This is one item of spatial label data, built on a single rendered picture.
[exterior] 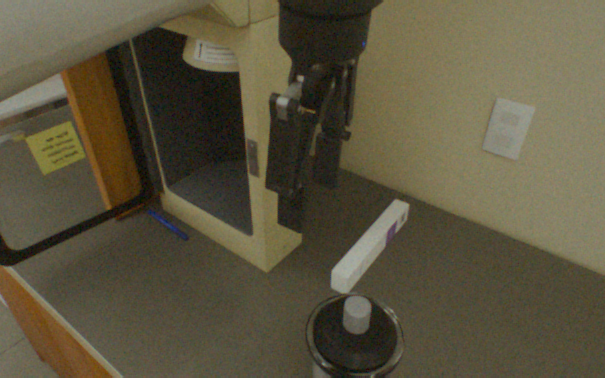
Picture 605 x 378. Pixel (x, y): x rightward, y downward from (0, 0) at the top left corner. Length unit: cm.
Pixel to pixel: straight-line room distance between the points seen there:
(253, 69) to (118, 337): 50
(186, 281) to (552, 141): 74
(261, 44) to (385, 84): 46
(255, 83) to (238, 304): 40
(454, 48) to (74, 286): 86
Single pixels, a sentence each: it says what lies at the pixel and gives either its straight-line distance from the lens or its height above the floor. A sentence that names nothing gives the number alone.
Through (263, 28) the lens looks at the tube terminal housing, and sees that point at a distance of 63.
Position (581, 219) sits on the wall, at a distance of 102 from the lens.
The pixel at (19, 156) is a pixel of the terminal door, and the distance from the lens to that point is 87.
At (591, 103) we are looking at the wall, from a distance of 92.
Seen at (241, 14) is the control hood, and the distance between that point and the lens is 60.
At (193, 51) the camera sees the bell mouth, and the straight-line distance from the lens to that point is 76.
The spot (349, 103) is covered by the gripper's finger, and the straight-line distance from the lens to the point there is 48.
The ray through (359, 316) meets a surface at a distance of 47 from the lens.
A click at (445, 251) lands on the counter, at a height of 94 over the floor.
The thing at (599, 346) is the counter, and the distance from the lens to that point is 91.
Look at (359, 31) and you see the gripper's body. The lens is 37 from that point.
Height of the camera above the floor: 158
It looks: 37 degrees down
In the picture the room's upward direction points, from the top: straight up
